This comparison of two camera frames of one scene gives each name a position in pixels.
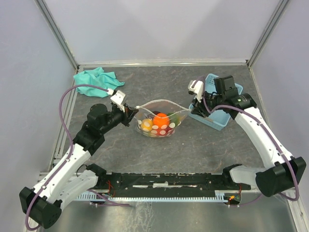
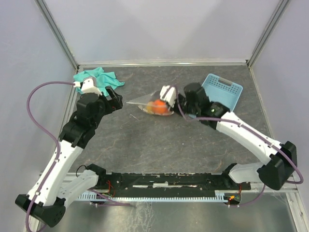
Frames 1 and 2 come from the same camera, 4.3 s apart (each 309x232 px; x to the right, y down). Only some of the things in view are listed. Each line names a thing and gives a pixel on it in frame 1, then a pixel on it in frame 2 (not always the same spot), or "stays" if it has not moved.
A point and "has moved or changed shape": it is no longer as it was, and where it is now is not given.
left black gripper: (126, 120) -> (114, 103)
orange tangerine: (161, 119) -> (159, 106)
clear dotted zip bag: (159, 118) has moved or changed shape
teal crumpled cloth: (97, 77) stays
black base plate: (201, 183) stays
